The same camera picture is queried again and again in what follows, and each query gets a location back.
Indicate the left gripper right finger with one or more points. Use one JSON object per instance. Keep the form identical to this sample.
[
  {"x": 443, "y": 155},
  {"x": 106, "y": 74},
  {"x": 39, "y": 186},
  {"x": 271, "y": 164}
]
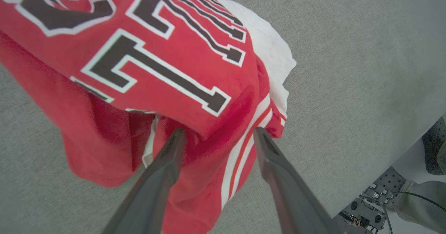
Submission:
[{"x": 292, "y": 199}]

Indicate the perforated metal robot base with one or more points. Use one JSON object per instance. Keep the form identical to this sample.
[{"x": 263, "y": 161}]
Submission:
[{"x": 369, "y": 209}]

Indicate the grey fabric sofa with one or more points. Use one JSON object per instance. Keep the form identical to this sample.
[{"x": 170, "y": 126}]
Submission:
[{"x": 348, "y": 70}]

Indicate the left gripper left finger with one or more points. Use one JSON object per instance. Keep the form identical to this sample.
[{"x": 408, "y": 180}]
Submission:
[{"x": 150, "y": 192}]

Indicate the red basketball jersey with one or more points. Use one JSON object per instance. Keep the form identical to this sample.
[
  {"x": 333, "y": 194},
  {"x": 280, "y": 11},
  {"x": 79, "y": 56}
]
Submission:
[{"x": 195, "y": 73}]

